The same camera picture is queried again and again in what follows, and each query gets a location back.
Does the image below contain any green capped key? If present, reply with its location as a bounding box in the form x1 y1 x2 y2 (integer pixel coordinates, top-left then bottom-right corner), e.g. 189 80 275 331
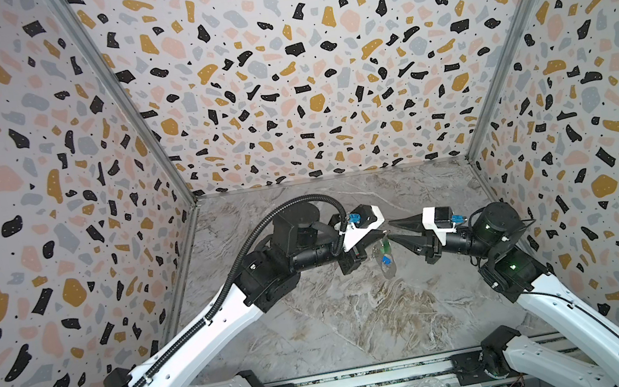
378 240 394 261

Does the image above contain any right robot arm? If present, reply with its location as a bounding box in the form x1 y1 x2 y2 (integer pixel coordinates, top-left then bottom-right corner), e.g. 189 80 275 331
389 202 619 387

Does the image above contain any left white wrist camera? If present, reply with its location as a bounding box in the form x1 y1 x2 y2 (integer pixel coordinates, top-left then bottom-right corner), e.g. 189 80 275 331
341 204 385 252

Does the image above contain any black corrugated cable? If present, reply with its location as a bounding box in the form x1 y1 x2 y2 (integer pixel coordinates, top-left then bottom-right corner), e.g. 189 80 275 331
39 189 374 387

